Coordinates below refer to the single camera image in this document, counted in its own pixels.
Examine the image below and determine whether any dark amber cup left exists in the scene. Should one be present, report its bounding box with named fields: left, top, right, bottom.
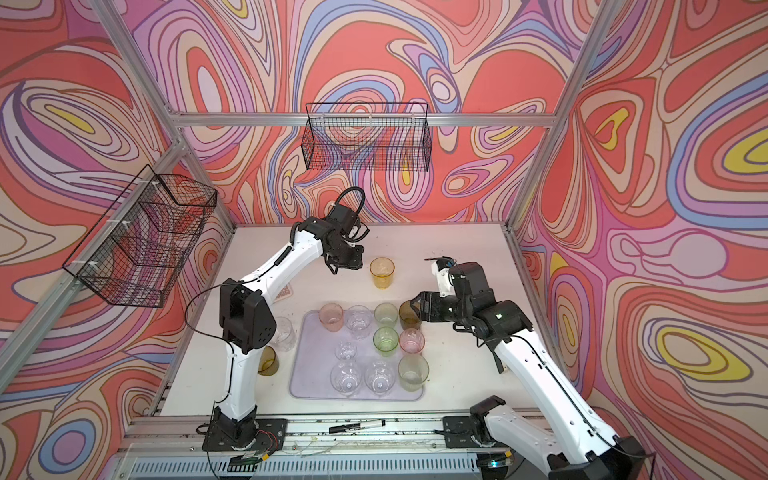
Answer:
left=258, top=345, right=280, bottom=377

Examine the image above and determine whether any dark olive textured cup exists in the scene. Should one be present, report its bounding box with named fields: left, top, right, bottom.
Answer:
left=398, top=301, right=421, bottom=330

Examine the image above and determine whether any black wire basket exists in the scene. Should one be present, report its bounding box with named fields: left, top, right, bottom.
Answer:
left=301, top=101, right=433, bottom=173
left=62, top=165, right=218, bottom=308

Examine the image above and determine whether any black wire basket back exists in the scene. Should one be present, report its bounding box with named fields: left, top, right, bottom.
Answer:
left=301, top=101, right=433, bottom=173

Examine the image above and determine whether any yellow transparent cup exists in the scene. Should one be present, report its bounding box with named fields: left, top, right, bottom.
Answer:
left=369, top=257, right=395, bottom=290

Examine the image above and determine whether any pale green frosted large cup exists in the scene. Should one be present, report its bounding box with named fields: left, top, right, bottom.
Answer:
left=398, top=354, right=430, bottom=391

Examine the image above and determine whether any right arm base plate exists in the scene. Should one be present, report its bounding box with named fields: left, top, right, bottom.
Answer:
left=435, top=414, right=515, bottom=452

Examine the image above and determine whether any small clear cup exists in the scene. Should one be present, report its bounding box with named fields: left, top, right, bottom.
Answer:
left=334, top=341, right=358, bottom=361

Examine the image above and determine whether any bright green cup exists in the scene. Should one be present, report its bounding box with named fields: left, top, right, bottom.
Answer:
left=372, top=326, right=399, bottom=357

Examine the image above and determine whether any peach transparent cup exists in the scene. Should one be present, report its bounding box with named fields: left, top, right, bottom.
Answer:
left=318, top=303, right=344, bottom=332

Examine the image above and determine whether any black wire basket left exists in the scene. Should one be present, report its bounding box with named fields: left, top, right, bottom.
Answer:
left=62, top=165, right=218, bottom=308

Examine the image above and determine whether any lavender plastic tray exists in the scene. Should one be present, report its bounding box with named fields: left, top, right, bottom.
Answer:
left=289, top=310, right=424, bottom=402

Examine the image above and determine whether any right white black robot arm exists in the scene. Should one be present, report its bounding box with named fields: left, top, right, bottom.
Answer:
left=410, top=256, right=649, bottom=479

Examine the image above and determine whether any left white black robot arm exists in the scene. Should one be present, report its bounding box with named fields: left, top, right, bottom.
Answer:
left=219, top=204, right=364, bottom=423

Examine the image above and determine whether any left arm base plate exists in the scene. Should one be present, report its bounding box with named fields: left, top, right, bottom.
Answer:
left=202, top=416, right=288, bottom=453

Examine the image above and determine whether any black white marker pen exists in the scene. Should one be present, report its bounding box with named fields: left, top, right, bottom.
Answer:
left=328, top=419, right=386, bottom=435

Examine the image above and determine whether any pink transparent cup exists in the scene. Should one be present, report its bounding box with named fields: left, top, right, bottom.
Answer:
left=399, top=328, right=426, bottom=354

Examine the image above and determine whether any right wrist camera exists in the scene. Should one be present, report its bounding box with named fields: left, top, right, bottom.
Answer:
left=426, top=256, right=456, bottom=297

